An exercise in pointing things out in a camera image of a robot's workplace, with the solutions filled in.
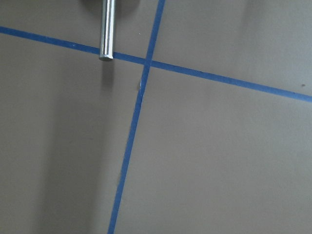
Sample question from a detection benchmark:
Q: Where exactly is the steel ice scoop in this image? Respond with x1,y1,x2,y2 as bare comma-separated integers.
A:
99,0,116,61

